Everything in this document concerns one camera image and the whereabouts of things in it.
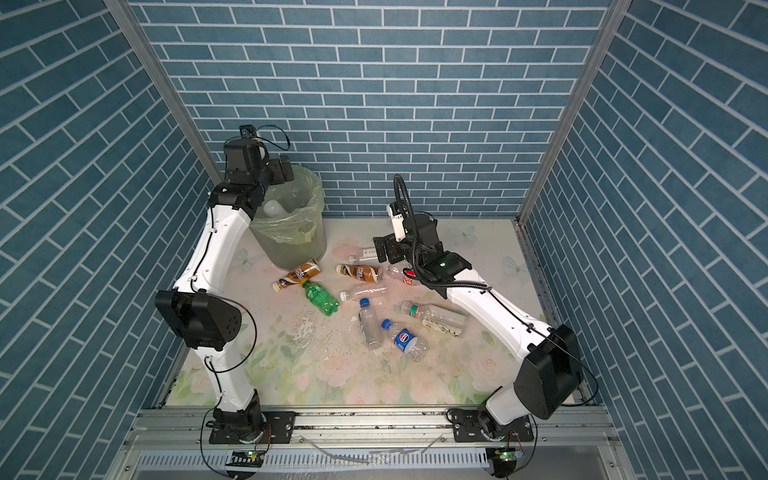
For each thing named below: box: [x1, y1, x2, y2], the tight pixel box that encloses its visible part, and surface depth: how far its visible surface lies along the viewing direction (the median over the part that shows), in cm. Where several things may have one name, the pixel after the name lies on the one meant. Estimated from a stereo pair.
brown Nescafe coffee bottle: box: [336, 264, 381, 283], surface depth 101 cm
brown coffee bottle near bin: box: [272, 259, 322, 292], surface depth 101 cm
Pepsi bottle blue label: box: [381, 319, 428, 362], surface depth 86 cm
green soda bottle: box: [302, 280, 340, 316], surface depth 96 cm
